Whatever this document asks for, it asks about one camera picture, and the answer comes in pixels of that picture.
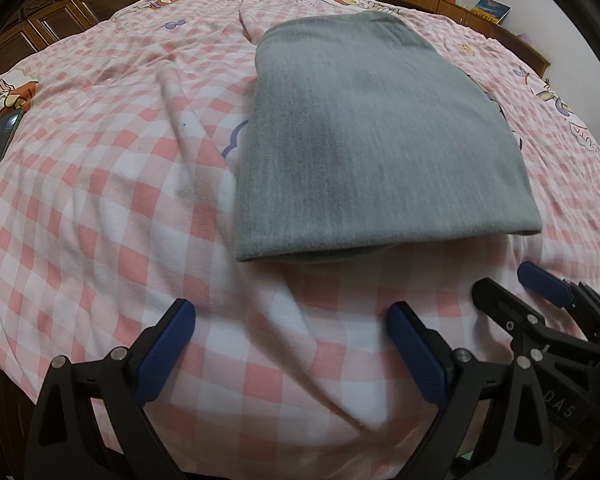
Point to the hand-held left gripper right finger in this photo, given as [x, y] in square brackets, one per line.
[415, 350]

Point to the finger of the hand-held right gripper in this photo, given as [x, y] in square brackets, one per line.
[542, 282]
[500, 302]

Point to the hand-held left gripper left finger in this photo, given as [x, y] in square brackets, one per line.
[167, 345]

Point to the grey pants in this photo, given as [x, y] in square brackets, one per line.
[360, 135]

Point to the pink checked printed blanket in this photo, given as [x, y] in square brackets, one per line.
[105, 185]

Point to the small purple object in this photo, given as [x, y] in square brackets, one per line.
[525, 39]

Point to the blue book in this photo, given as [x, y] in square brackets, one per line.
[490, 9]

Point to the dark wooden wardrobe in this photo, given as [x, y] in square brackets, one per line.
[55, 10]

